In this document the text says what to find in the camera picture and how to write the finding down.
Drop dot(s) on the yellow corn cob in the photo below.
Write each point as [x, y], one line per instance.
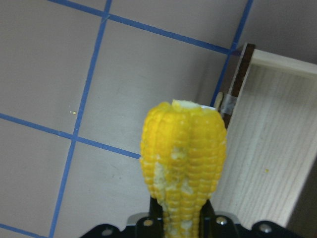
[183, 149]

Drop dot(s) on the light wood drawer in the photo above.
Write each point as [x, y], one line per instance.
[271, 136]

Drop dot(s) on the white metal drawer handle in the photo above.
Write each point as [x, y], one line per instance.
[225, 103]

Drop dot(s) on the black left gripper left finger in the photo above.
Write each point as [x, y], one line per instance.
[156, 216]

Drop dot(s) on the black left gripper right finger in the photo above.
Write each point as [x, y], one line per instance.
[206, 220]

